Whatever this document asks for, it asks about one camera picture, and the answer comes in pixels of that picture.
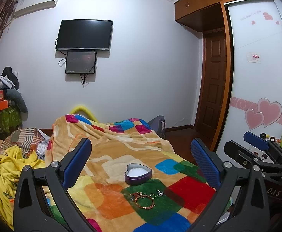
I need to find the silver pendant charm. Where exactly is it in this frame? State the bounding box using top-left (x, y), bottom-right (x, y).
top-left (156, 189), bottom-right (164, 197)

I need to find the jewelry cluster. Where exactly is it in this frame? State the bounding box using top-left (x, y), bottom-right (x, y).
top-left (131, 192), bottom-right (147, 202)

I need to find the red beaded bracelet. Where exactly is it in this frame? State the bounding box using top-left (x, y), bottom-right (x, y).
top-left (134, 193), bottom-right (156, 210)

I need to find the white wardrobe sliding door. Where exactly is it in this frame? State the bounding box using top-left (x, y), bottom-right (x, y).
top-left (216, 0), bottom-right (282, 161)

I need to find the yellow cloth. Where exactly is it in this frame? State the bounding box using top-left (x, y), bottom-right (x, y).
top-left (0, 146), bottom-right (45, 228)

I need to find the brown wooden door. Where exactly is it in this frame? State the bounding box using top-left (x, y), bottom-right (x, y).
top-left (195, 29), bottom-right (227, 147)

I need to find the striped patterned quilt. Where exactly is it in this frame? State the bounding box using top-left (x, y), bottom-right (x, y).
top-left (0, 128), bottom-right (50, 161)

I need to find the white label sticker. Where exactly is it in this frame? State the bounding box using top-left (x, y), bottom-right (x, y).
top-left (247, 52), bottom-right (261, 63)

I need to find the grey backpack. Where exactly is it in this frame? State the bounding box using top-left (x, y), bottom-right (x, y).
top-left (148, 115), bottom-right (165, 139)

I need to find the green patterned cloth cover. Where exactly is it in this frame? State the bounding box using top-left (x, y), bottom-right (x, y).
top-left (0, 107), bottom-right (22, 133)

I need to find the colourful plush blanket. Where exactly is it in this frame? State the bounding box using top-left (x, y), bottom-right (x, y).
top-left (46, 114), bottom-right (215, 231)

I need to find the purple heart-shaped tin box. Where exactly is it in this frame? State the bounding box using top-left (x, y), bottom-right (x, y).
top-left (124, 163), bottom-right (152, 186)

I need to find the pile of clothes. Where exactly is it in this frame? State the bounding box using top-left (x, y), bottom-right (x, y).
top-left (0, 67), bottom-right (28, 114)

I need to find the white air conditioner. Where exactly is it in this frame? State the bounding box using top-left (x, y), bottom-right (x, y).
top-left (14, 0), bottom-right (58, 18)

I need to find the small black wall monitor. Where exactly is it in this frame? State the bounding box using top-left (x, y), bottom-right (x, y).
top-left (65, 51), bottom-right (97, 74)

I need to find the large black wall television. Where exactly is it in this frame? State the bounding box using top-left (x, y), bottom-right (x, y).
top-left (56, 19), bottom-right (113, 51)

